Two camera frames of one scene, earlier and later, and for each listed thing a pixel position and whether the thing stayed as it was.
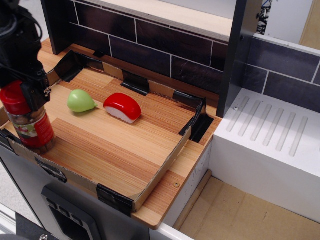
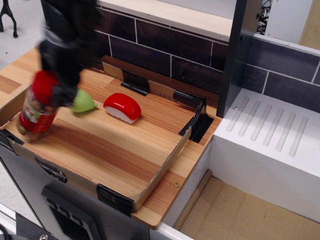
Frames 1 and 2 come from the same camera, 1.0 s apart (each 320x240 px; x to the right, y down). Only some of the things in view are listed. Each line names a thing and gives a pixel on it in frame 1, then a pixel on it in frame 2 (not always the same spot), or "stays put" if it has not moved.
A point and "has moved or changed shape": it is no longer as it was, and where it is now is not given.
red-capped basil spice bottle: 33,126 has moved or changed shape
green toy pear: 79,101 stays put
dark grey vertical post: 245,24 stays put
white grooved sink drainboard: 270,148 stays put
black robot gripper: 20,64 -> 66,63
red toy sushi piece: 122,107 stays put
